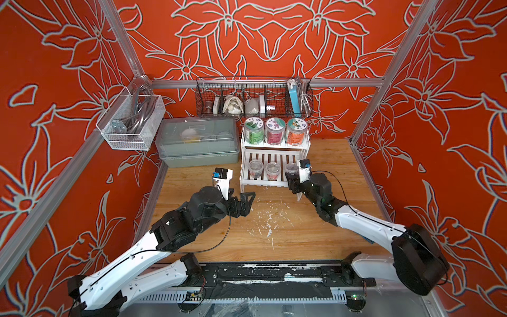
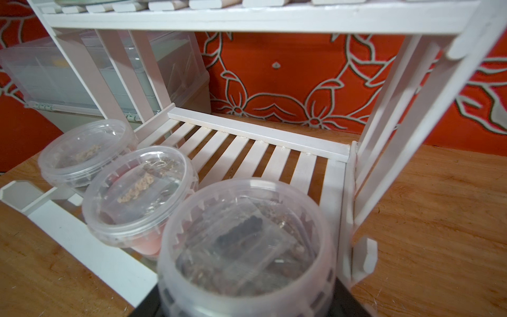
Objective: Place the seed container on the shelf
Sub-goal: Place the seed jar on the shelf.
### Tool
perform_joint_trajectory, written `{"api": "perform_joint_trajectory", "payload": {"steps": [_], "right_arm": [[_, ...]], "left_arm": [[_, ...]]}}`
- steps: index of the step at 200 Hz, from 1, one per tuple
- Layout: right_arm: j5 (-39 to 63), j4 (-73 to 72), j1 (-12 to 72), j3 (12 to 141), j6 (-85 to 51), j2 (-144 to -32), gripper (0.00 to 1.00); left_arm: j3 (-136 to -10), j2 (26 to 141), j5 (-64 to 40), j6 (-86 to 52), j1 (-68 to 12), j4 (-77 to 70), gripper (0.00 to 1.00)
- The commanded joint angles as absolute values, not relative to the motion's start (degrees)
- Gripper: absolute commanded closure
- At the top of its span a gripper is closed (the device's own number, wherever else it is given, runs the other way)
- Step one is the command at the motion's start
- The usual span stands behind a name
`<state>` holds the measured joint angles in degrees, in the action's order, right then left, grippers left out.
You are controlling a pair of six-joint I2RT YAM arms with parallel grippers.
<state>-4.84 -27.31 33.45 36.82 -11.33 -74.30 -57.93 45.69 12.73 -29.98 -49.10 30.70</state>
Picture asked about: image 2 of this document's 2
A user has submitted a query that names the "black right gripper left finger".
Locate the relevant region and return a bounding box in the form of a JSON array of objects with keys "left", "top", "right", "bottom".
[{"left": 129, "top": 285, "right": 162, "bottom": 317}]

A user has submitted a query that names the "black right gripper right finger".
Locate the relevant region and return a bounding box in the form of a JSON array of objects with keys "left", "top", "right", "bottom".
[{"left": 328, "top": 279, "right": 372, "bottom": 317}]

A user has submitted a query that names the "white slatted two-tier shelf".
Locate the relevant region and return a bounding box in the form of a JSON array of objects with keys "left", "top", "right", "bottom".
[{"left": 0, "top": 0, "right": 507, "bottom": 308}]

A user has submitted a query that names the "green plastic storage box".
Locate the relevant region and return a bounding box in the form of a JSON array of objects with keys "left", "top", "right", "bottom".
[{"left": 0, "top": 30, "right": 212, "bottom": 133}]

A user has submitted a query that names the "small clear cup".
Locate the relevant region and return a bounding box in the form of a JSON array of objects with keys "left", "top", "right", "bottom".
[
  {"left": 38, "top": 119, "right": 139, "bottom": 195},
  {"left": 157, "top": 178, "right": 336, "bottom": 316},
  {"left": 82, "top": 146, "right": 199, "bottom": 260}
]

